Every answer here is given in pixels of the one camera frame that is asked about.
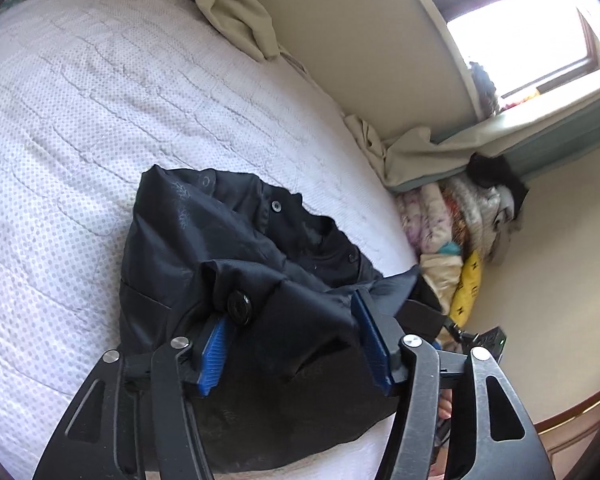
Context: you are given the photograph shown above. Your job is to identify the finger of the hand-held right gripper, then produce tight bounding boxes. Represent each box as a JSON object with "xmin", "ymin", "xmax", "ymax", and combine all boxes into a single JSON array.
[{"xmin": 401, "ymin": 300, "xmax": 451, "ymax": 342}]

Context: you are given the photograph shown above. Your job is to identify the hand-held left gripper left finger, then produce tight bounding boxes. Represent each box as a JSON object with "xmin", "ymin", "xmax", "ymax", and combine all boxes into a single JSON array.
[{"xmin": 32, "ymin": 317, "xmax": 231, "ymax": 480}]

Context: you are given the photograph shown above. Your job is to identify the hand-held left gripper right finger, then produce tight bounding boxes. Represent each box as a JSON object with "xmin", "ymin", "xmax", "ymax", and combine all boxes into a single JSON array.
[{"xmin": 352, "ymin": 290, "xmax": 556, "ymax": 480}]

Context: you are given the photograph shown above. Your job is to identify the dark padded button jacket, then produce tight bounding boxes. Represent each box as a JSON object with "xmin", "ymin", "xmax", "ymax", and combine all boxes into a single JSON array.
[{"xmin": 117, "ymin": 164, "xmax": 443, "ymax": 476}]

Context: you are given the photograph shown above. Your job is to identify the yellow patterned pillow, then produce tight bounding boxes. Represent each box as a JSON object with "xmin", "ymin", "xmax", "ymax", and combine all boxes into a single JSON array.
[{"xmin": 449, "ymin": 250, "xmax": 484, "ymax": 329}]

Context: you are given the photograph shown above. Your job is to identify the pile of floral quilts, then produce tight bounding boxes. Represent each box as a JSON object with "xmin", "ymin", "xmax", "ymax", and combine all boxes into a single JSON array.
[{"xmin": 395, "ymin": 179, "xmax": 487, "ymax": 262}]

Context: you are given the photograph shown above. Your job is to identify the grey white garment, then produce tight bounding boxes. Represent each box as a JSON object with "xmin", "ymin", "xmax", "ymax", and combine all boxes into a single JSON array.
[{"xmin": 479, "ymin": 185, "xmax": 527, "ymax": 267}]

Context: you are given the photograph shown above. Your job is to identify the black cloth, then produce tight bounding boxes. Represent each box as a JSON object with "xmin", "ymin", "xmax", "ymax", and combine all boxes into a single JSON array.
[{"xmin": 467, "ymin": 152, "xmax": 529, "ymax": 212}]

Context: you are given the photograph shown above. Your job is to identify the teal curtain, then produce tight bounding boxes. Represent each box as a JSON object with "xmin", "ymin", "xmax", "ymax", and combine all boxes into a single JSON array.
[{"xmin": 504, "ymin": 70, "xmax": 600, "ymax": 182}]

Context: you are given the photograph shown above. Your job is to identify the dark bundle on windowsill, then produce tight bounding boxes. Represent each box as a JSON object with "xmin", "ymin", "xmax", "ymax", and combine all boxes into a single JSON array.
[{"xmin": 467, "ymin": 60, "xmax": 499, "ymax": 117}]

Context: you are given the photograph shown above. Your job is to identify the white quilted bed cover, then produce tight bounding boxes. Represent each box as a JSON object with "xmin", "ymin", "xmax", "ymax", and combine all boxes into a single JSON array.
[{"xmin": 0, "ymin": 0, "xmax": 422, "ymax": 480}]

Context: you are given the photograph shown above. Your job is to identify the window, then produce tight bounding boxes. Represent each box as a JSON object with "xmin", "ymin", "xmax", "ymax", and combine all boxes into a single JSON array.
[{"xmin": 420, "ymin": 0, "xmax": 600, "ymax": 107}]

